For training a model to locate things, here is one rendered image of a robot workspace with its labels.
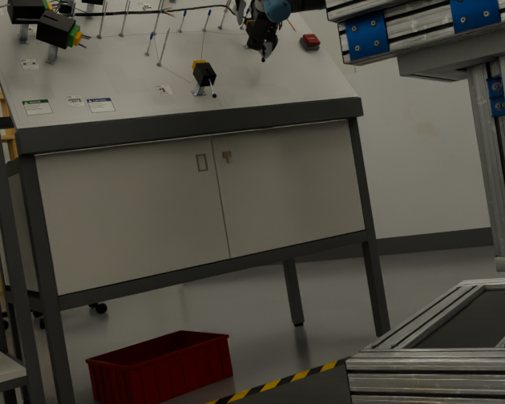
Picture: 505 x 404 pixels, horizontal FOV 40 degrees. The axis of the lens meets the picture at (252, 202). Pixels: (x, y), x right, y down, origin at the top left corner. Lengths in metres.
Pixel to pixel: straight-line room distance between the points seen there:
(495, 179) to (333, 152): 0.90
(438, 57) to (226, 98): 0.87
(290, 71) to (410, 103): 2.48
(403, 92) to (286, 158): 2.64
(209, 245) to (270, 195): 0.28
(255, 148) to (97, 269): 0.65
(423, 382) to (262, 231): 1.00
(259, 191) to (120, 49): 0.63
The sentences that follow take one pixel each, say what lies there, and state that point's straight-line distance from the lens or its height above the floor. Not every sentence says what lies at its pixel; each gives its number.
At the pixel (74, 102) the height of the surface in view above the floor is 0.94.
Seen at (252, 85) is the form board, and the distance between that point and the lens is 2.36.
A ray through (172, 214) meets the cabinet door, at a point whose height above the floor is 0.57.
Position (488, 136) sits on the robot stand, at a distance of 1.68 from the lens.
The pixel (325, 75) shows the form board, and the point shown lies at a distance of 2.55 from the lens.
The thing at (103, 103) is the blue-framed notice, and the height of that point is 0.92.
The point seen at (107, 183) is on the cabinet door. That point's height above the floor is 0.69.
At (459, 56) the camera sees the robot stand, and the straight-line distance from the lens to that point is 1.59.
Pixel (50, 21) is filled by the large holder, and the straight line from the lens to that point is 2.14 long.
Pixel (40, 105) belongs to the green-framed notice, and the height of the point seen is 0.94.
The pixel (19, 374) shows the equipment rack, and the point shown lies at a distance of 1.99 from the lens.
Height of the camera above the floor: 0.61
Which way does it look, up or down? 1 degrees down
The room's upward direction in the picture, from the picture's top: 9 degrees counter-clockwise
